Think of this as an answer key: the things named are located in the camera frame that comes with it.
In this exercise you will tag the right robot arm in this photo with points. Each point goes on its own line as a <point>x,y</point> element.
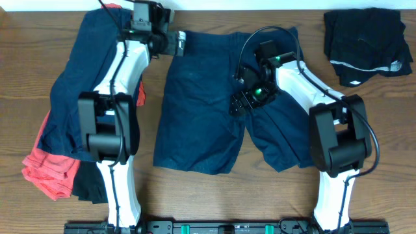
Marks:
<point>340,137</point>

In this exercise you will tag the black garment in pile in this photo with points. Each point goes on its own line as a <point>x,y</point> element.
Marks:
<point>88,184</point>

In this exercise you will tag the navy blue shorts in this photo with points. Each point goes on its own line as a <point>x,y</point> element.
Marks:
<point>196,131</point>

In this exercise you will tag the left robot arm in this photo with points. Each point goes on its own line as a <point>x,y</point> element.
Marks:
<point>107,114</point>

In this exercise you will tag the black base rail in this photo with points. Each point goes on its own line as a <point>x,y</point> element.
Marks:
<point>287,226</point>

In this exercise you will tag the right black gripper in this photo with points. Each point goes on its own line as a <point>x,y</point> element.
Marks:
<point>236,97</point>

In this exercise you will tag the black folded clothes stack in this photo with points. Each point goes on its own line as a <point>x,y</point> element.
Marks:
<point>362,43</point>

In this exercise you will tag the navy shorts in pile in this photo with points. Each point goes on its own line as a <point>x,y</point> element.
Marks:
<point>90,59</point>

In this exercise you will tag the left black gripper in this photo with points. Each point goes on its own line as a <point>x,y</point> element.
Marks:
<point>172,50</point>

